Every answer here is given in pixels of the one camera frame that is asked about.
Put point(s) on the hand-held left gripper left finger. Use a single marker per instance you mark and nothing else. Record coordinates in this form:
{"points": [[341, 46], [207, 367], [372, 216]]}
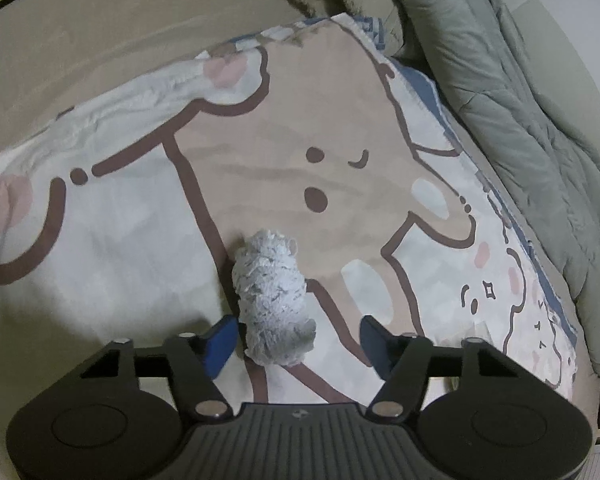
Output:
{"points": [[220, 346]]}

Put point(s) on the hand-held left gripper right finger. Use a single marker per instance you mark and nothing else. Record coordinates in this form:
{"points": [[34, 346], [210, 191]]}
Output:
{"points": [[378, 346]]}

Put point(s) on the white fuzzy sock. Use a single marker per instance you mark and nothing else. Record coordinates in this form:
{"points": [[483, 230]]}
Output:
{"points": [[272, 300]]}

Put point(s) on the printed cartoon blanket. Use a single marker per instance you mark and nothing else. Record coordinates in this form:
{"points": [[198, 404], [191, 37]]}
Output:
{"points": [[280, 110]]}

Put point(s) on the grey comforter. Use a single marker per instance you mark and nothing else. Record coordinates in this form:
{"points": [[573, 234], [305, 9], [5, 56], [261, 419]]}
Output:
{"points": [[505, 85]]}

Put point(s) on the beige bed sheet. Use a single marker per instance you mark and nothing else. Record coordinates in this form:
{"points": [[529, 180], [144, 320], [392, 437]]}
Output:
{"points": [[80, 35]]}

